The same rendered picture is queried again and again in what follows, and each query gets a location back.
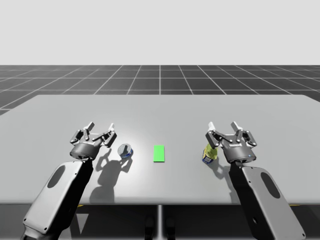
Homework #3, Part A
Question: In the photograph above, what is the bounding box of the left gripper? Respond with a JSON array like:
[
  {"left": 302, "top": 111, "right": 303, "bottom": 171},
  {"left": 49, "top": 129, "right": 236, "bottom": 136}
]
[{"left": 69, "top": 121, "right": 118, "bottom": 161}]

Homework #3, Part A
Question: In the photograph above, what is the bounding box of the green pad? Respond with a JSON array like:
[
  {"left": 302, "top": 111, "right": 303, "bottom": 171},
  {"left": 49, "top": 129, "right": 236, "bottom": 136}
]
[{"left": 152, "top": 144, "right": 166, "bottom": 163}]

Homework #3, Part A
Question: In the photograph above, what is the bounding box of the blue flat can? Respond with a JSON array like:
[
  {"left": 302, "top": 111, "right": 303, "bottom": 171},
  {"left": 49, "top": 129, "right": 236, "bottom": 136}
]
[{"left": 117, "top": 143, "right": 134, "bottom": 159}]

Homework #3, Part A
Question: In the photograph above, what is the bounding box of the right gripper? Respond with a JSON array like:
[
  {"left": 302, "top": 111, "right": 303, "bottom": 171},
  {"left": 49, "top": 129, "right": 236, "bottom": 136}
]
[{"left": 205, "top": 121, "right": 258, "bottom": 164}]

